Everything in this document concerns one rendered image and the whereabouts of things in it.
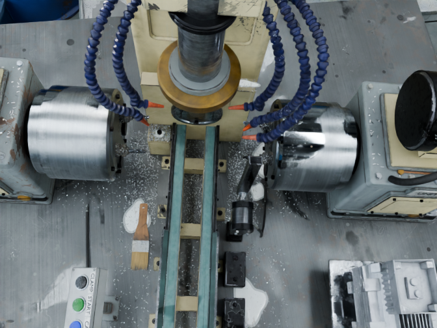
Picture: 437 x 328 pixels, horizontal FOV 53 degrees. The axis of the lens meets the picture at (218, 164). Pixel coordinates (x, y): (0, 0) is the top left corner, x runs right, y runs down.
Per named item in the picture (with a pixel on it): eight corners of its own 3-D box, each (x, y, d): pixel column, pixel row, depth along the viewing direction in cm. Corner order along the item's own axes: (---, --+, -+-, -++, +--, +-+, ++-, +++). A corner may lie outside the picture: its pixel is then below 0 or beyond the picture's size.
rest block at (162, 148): (151, 137, 145) (148, 122, 134) (172, 138, 146) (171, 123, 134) (149, 154, 143) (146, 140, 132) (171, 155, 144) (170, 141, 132)
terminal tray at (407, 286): (378, 263, 109) (391, 259, 102) (419, 262, 110) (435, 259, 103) (385, 314, 105) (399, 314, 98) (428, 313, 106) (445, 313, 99)
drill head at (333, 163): (237, 120, 137) (248, 79, 113) (366, 128, 139) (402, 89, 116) (235, 198, 128) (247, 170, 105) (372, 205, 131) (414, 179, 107)
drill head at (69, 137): (19, 107, 133) (-16, 62, 110) (140, 114, 135) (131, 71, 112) (2, 186, 125) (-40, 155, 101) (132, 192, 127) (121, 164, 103)
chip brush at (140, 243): (136, 203, 137) (135, 202, 137) (151, 204, 138) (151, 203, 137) (130, 270, 131) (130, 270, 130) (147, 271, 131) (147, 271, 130)
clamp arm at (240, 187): (236, 185, 121) (249, 153, 97) (247, 186, 121) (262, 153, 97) (236, 198, 120) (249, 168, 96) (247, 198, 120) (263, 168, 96)
